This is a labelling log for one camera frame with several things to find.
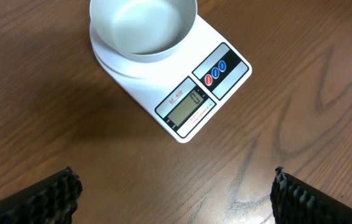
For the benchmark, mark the white round bowl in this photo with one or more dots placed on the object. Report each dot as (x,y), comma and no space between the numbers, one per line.
(143,30)

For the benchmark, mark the white digital kitchen scale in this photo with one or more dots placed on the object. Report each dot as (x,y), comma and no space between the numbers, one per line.
(183,91)

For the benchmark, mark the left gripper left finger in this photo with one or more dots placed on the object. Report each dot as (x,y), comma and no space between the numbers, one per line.
(52,200)

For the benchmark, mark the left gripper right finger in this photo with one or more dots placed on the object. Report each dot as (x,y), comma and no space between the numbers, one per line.
(295,202)

